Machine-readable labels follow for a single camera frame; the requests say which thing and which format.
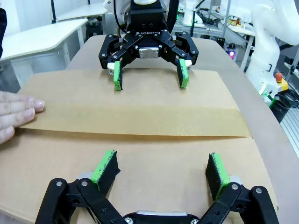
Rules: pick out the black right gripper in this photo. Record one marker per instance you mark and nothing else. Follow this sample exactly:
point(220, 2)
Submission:
point(147, 21)

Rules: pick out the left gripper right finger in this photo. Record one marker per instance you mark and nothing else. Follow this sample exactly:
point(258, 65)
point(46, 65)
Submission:
point(218, 175)

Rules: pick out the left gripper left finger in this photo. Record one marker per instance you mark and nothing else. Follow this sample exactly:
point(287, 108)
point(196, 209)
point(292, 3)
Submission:
point(102, 172)

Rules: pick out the large brown cardboard box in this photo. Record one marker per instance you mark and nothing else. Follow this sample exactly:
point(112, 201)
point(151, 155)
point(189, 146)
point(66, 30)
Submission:
point(163, 98)

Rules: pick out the brown kraft tape strip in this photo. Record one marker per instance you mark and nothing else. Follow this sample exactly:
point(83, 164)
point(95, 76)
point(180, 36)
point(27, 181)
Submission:
point(140, 121)

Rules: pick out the spare white robot arm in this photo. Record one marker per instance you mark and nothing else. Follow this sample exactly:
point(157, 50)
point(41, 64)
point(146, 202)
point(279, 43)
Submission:
point(264, 46)

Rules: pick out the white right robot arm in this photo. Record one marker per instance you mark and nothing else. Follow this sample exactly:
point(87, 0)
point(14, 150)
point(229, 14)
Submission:
point(122, 11)

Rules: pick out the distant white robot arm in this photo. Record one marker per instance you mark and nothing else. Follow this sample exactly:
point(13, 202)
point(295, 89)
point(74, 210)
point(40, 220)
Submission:
point(188, 11)

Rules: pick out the person's right hand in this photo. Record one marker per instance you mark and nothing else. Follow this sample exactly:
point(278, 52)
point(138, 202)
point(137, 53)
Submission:
point(16, 109)

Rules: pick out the metal workbench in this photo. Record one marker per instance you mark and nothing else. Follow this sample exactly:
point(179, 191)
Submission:
point(210, 30)

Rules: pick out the white table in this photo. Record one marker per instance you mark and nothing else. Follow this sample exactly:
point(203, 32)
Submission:
point(35, 39)
point(81, 11)

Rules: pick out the red yellow emergency stop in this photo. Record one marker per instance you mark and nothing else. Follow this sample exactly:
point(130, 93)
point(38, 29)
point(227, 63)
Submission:
point(281, 81)

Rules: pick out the black stand pole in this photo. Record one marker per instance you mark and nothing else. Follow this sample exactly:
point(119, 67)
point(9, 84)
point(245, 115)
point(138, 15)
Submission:
point(53, 11)

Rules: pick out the person in navy clothes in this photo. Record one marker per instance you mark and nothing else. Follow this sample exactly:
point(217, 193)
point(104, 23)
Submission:
point(2, 32)

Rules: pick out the aluminium profile rail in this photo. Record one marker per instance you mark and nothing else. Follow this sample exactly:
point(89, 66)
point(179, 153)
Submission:
point(292, 121)

